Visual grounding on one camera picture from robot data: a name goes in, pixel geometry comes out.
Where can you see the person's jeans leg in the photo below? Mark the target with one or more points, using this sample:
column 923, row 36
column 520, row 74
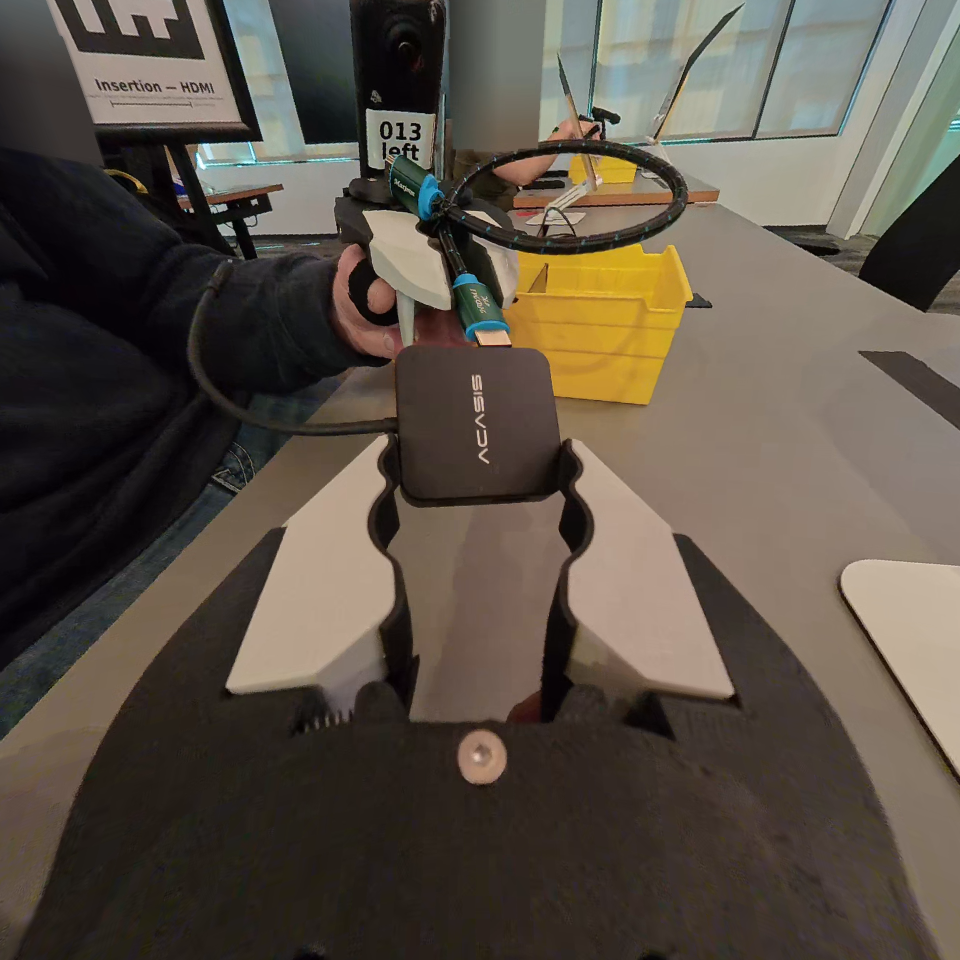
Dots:
column 248, row 458

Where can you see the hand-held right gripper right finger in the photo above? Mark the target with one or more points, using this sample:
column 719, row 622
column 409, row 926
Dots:
column 646, row 608

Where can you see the yellow plastic bin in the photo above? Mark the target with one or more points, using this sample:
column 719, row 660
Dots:
column 600, row 345

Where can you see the small yellow bin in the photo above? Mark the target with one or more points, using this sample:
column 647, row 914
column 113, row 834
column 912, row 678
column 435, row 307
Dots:
column 616, row 171

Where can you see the person's left hand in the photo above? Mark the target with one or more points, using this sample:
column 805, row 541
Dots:
column 353, row 331

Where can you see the black bin divider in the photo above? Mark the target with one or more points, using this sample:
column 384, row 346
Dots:
column 539, row 282

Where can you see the framed tag sign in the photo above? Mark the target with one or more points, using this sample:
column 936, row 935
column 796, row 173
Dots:
column 150, row 90

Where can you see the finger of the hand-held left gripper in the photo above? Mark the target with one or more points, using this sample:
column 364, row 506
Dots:
column 409, row 255
column 501, row 277

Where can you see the person's right hand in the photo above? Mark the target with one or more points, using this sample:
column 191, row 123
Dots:
column 525, row 709

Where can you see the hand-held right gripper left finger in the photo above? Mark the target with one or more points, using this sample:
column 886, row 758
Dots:
column 315, row 600

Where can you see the white folding stand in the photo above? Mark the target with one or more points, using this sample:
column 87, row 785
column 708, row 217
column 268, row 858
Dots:
column 915, row 638

